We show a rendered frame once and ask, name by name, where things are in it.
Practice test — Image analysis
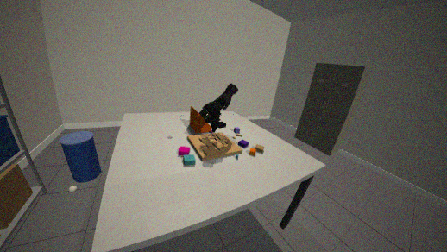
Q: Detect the magenta block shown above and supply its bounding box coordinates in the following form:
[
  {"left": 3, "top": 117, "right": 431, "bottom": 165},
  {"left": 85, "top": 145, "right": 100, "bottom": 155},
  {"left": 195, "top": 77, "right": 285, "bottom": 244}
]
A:
[{"left": 178, "top": 147, "right": 191, "bottom": 155}]

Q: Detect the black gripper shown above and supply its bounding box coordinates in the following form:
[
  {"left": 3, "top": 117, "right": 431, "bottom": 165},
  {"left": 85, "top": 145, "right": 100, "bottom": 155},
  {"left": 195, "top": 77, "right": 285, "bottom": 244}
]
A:
[{"left": 210, "top": 113, "right": 226, "bottom": 133}]

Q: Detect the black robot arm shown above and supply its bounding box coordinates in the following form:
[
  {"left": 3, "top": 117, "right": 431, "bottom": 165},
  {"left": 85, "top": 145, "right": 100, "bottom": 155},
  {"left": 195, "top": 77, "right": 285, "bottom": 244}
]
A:
[{"left": 199, "top": 84, "right": 238, "bottom": 123}]

